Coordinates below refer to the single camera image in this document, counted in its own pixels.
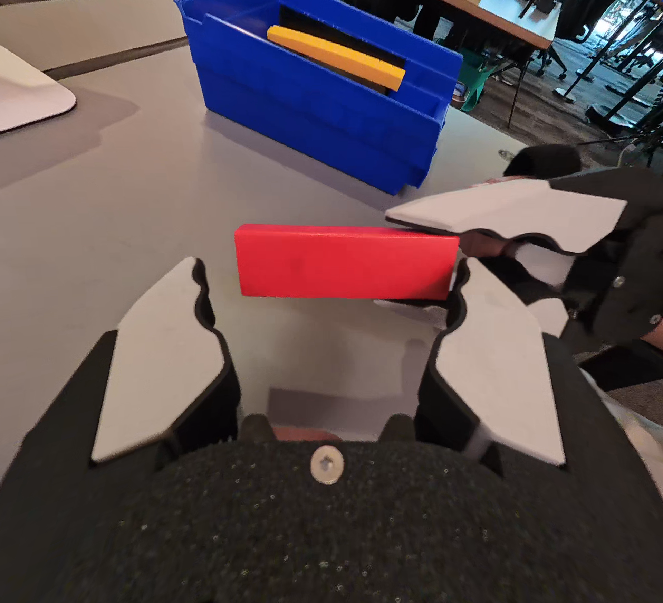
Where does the long red bar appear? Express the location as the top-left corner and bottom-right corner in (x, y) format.
(234, 224), (461, 300)

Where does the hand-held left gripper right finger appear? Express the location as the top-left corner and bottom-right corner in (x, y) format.
(413, 257), (566, 467)

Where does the long orange bar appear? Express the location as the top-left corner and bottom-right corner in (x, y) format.
(267, 25), (406, 92)

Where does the person's right hand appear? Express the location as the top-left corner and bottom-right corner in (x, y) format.
(459, 231), (512, 258)

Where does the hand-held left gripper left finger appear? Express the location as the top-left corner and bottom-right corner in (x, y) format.
(90, 257), (242, 464)

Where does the black tripod stand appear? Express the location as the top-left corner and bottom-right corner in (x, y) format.
(554, 0), (663, 137)

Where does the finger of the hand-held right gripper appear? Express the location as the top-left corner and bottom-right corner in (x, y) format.
(373, 257), (577, 339)
(385, 178), (629, 255)

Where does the wood edged work table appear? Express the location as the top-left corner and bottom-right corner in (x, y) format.
(392, 0), (581, 127)

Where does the unlabelled blue bin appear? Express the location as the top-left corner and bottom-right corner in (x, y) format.
(173, 0), (464, 195)

